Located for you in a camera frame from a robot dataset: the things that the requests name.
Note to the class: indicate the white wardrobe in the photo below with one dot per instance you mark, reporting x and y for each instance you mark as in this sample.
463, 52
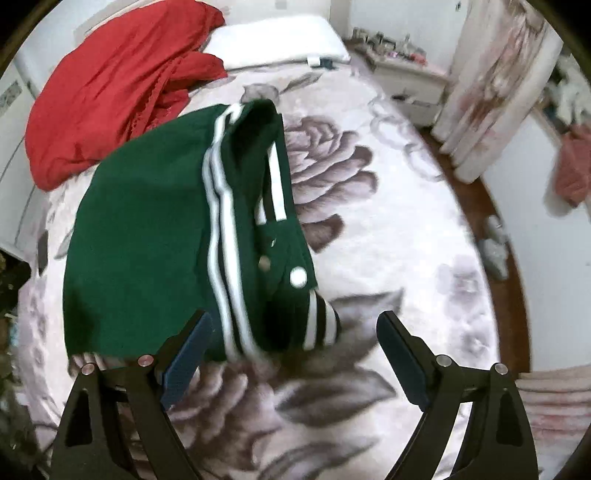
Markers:
14, 161

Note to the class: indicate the dark patterned object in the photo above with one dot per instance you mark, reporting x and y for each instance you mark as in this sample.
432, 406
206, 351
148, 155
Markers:
14, 346

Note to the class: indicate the white bedside table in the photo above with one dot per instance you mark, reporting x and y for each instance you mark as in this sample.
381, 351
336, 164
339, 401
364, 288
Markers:
406, 78

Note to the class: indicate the floral blanket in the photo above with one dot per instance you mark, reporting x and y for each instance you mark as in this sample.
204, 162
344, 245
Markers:
392, 240

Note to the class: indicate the green varsity jacket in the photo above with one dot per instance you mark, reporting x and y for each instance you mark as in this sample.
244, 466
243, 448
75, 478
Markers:
138, 240

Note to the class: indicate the pink cloth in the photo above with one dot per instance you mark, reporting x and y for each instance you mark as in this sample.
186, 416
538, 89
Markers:
572, 170

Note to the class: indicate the cluster of small toiletries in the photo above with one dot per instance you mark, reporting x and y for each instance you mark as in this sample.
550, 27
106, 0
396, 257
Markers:
388, 44

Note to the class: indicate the red lace-trimmed garment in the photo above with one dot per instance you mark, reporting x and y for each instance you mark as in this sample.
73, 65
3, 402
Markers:
101, 92

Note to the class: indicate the floral curtain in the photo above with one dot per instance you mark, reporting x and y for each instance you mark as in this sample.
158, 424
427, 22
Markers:
494, 92

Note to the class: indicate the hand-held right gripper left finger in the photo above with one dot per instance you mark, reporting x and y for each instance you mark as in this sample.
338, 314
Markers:
187, 364

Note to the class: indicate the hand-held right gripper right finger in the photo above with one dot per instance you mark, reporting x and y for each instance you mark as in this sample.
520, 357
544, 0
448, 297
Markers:
401, 355

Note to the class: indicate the pink striped towel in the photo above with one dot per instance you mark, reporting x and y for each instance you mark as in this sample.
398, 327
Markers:
554, 406

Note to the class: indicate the grey slipper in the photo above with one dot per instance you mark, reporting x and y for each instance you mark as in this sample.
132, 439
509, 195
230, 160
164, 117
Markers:
495, 258
496, 228

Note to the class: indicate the white pillow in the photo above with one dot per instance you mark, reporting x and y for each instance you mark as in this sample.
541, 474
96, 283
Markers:
272, 39

